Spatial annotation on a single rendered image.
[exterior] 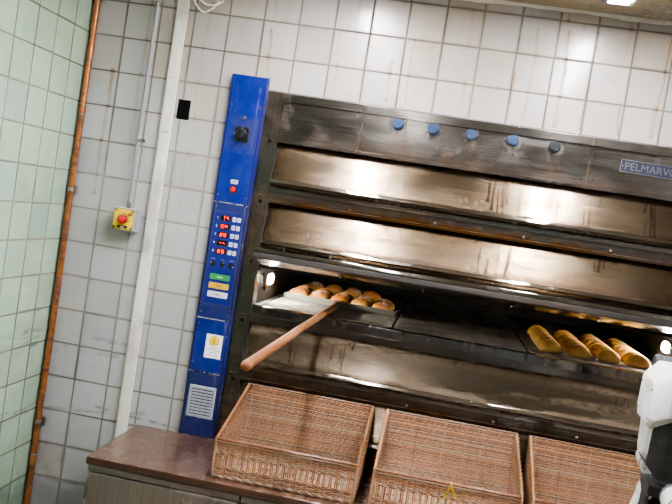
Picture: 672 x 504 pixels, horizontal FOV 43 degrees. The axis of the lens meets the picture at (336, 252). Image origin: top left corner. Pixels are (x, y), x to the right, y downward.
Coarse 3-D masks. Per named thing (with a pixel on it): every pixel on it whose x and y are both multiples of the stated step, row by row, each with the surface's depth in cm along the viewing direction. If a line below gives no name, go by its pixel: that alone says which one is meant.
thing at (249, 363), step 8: (336, 304) 393; (320, 312) 354; (328, 312) 367; (312, 320) 329; (296, 328) 301; (304, 328) 311; (288, 336) 283; (296, 336) 296; (272, 344) 262; (280, 344) 269; (264, 352) 249; (272, 352) 258; (248, 360) 232; (256, 360) 238; (248, 368) 231
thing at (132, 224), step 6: (114, 210) 365; (120, 210) 364; (126, 210) 364; (132, 210) 363; (138, 210) 366; (114, 216) 364; (126, 216) 364; (132, 216) 363; (138, 216) 367; (114, 222) 364; (126, 222) 364; (132, 222) 363; (138, 222) 368; (114, 228) 365; (120, 228) 364; (126, 228) 364; (132, 228) 364; (138, 228) 370
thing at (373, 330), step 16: (256, 304) 370; (288, 320) 363; (304, 320) 362; (320, 320) 361; (336, 320) 360; (384, 336) 357; (400, 336) 357; (416, 336) 356; (432, 336) 357; (480, 352) 352; (496, 352) 351; (512, 352) 350; (528, 352) 354; (560, 368) 348; (576, 368) 347; (592, 368) 346; (608, 368) 345
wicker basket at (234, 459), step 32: (256, 384) 362; (256, 416) 359; (288, 416) 358; (320, 416) 357; (352, 416) 355; (224, 448) 317; (256, 448) 315; (288, 448) 355; (320, 448) 353; (352, 448) 353; (256, 480) 316; (288, 480) 314; (320, 480) 331; (352, 480) 337
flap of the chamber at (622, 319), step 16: (256, 256) 349; (272, 256) 348; (320, 272) 358; (336, 272) 348; (352, 272) 344; (368, 272) 343; (416, 288) 352; (432, 288) 342; (448, 288) 339; (464, 288) 338; (528, 304) 336; (544, 304) 334; (560, 304) 333; (608, 320) 340; (624, 320) 331; (640, 320) 329; (656, 320) 328
